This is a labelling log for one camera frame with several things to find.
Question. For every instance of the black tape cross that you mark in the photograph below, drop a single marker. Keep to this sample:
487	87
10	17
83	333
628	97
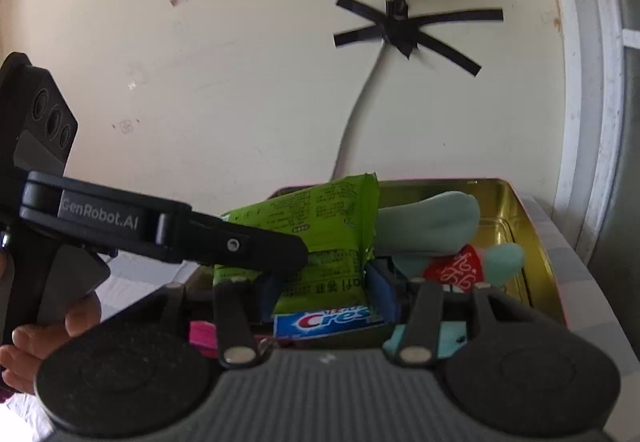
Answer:
400	29

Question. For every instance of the green snack packet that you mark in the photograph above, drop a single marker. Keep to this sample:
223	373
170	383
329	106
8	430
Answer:
325	207

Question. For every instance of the teal plush toy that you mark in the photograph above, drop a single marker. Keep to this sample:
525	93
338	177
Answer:
430	222

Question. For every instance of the person's left hand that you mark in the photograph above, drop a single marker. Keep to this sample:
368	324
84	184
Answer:
30	357

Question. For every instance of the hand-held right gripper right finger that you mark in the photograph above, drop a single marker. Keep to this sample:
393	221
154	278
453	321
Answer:
382	289

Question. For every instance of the pink tin box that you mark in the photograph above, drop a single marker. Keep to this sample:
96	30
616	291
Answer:
500	202

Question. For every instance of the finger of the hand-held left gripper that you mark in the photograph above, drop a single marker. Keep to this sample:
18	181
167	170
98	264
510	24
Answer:
260	247

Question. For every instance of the white window frame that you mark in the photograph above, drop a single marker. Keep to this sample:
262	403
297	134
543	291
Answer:
590	72

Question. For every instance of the striped bed sheet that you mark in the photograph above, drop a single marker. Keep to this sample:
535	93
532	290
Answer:
590	312

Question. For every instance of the blue toothpaste box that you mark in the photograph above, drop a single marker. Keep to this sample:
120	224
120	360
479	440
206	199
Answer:
325	322

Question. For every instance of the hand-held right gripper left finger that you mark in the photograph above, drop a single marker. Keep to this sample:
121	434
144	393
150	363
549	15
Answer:
231	317

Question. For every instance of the magenta zipper pouch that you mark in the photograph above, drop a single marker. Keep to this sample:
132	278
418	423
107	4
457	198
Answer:
201	334

